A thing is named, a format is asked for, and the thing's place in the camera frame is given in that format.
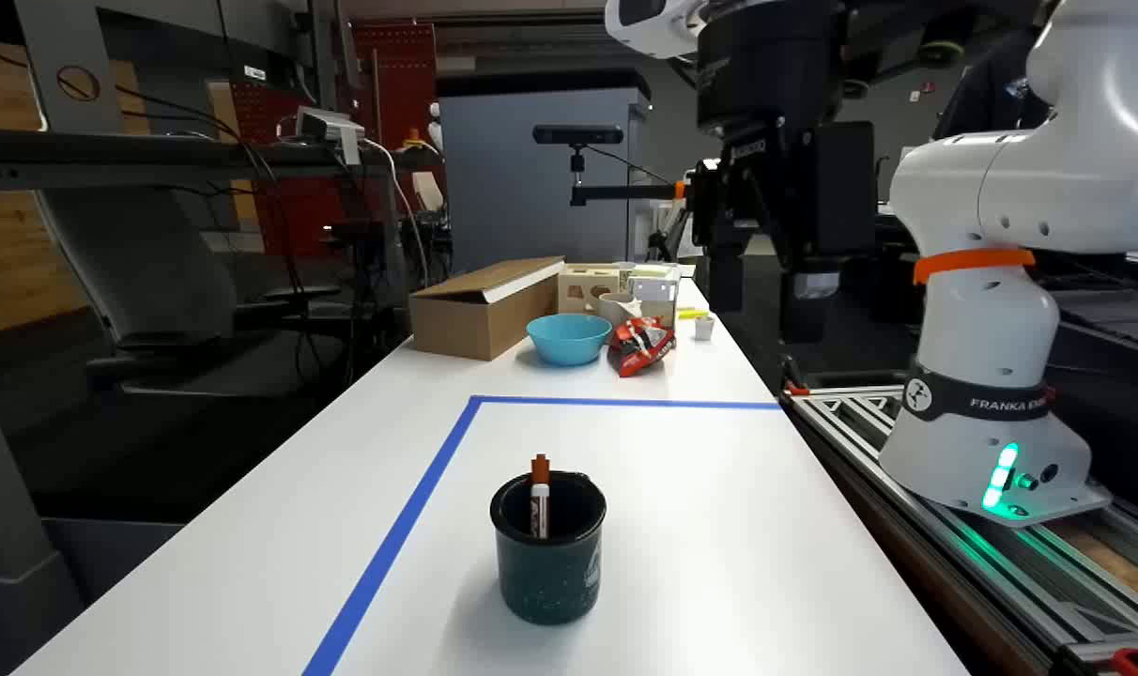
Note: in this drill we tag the small cream wooden box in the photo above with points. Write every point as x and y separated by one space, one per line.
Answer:
592 291

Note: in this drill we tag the grey workbench frame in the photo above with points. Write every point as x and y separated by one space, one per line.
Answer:
130 164

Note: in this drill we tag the white plastic container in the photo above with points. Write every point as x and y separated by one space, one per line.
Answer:
656 300

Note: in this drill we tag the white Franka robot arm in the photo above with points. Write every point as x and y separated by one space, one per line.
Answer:
980 338

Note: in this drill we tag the dark teal mug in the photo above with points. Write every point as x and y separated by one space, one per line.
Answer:
550 563

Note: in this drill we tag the orange capped white marker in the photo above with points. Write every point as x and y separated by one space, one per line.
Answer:
538 502

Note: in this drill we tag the red tool cabinet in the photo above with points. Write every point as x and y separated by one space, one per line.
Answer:
399 77

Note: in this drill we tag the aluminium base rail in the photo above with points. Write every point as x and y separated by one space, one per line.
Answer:
968 563

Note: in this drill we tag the red snack bag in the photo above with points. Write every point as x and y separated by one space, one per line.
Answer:
640 348

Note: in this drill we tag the brown cardboard box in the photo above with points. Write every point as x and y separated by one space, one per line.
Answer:
477 312

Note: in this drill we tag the black camera on stand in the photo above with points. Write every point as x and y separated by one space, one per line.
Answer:
577 131

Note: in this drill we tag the small white cup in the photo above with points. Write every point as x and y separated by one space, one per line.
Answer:
704 327

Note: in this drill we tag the light blue bowl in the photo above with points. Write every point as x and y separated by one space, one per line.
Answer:
570 338

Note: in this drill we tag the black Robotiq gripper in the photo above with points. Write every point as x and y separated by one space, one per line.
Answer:
766 77

